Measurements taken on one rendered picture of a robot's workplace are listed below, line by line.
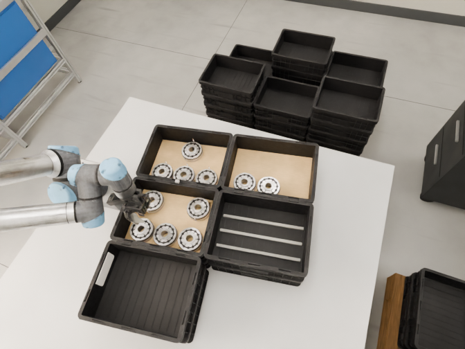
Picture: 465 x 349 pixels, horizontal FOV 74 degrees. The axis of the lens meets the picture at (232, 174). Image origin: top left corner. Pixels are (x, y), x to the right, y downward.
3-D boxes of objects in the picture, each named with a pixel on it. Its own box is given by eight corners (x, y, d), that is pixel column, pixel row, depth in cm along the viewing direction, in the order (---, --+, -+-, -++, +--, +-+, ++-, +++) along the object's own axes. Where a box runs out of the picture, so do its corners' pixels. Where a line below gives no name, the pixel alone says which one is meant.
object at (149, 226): (126, 238, 132) (126, 238, 132) (135, 217, 137) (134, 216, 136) (148, 242, 131) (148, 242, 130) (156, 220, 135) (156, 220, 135)
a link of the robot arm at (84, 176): (68, 199, 103) (99, 199, 102) (64, 165, 100) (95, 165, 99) (81, 192, 110) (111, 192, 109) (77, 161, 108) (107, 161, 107)
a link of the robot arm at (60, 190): (70, 200, 143) (46, 209, 130) (66, 172, 140) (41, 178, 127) (93, 201, 140) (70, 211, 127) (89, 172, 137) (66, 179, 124)
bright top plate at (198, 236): (174, 246, 129) (174, 246, 128) (183, 224, 133) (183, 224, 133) (196, 254, 126) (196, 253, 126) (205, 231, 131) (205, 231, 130)
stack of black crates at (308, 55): (269, 97, 259) (270, 53, 220) (279, 73, 272) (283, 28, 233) (316, 109, 249) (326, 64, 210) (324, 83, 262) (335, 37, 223)
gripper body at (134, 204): (144, 218, 118) (134, 201, 108) (124, 214, 120) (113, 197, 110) (152, 201, 122) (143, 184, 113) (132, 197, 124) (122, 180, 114)
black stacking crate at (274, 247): (207, 264, 129) (203, 257, 119) (223, 200, 142) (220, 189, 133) (303, 283, 122) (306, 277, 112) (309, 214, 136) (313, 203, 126)
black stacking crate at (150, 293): (91, 320, 121) (77, 318, 111) (120, 247, 135) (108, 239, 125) (187, 343, 115) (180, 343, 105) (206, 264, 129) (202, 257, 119)
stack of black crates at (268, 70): (225, 88, 269) (222, 67, 249) (237, 65, 282) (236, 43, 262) (268, 97, 259) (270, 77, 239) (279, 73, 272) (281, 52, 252)
